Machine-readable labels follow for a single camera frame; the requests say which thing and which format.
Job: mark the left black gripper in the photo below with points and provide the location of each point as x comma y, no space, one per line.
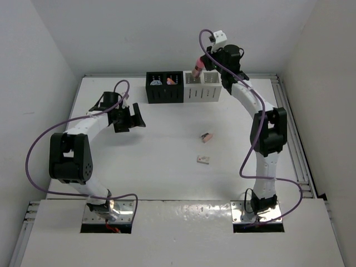
133,120

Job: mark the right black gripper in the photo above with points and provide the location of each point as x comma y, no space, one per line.
207,57

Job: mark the pink crayon tube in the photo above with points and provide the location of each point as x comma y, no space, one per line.
195,72

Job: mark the black slotted container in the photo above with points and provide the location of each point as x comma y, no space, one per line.
165,93

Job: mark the blue cap glue stick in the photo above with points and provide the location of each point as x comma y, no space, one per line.
156,83

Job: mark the orange cap marker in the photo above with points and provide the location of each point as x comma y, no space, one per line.
170,81

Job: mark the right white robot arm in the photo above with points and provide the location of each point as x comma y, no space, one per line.
268,132

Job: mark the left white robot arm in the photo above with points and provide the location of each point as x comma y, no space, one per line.
70,154

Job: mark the white slotted container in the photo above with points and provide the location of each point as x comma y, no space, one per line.
205,88

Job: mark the pink mini stapler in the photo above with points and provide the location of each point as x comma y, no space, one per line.
206,137

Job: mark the small eraser box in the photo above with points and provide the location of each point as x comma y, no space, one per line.
203,159

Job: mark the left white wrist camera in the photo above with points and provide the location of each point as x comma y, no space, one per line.
125,98

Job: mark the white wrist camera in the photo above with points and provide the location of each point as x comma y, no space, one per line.
218,40
125,98

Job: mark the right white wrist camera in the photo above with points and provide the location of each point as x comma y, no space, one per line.
218,40

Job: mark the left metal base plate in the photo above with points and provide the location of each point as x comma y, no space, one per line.
122,211

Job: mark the metal base plate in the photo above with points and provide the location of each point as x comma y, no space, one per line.
122,211
242,213

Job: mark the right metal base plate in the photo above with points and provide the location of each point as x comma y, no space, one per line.
242,213

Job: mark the left aluminium frame rail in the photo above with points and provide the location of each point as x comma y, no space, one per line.
24,234

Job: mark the aluminium frame rail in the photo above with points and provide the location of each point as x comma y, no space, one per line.
300,163
24,234

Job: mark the right aluminium frame rail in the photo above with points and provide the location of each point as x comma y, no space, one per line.
300,163

